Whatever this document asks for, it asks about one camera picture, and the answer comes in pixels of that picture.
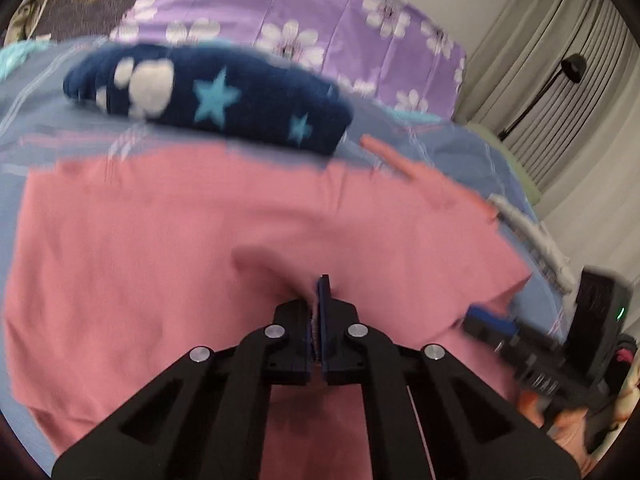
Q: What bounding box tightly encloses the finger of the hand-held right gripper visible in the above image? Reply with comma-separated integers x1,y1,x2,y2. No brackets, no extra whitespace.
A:
461,304,522,350

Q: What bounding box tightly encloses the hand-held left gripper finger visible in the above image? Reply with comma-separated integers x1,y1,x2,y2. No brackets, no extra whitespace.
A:
316,274,581,480
52,298,321,480

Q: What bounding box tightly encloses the pink garment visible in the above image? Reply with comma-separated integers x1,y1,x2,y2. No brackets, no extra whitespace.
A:
2,142,533,461

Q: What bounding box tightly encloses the person's right forearm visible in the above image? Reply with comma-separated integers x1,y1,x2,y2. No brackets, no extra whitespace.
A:
517,390,608,453

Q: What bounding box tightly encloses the white cloth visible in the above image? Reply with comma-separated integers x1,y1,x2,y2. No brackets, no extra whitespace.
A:
487,194,581,296

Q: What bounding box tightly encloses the orange folded garment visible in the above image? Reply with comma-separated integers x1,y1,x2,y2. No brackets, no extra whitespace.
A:
360,134,501,221

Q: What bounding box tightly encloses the blue plaid bed sheet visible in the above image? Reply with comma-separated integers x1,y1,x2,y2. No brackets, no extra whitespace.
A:
0,37,576,466

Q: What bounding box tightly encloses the navy star print garment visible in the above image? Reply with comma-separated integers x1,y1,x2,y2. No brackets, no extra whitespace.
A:
62,42,355,157

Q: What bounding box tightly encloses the beige curtain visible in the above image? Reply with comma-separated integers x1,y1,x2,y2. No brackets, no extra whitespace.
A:
452,0,640,196

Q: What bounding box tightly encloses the black floor lamp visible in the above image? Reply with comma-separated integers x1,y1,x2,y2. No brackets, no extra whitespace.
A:
497,52,588,141

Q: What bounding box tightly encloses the purple floral quilt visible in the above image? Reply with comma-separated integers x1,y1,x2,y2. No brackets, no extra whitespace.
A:
109,0,467,115

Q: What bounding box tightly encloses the teal blanket trim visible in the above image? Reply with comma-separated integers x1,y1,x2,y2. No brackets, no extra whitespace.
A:
0,39,56,78

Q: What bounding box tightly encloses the beige patterned cloth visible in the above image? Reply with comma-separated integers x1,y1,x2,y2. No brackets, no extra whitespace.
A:
4,0,53,43

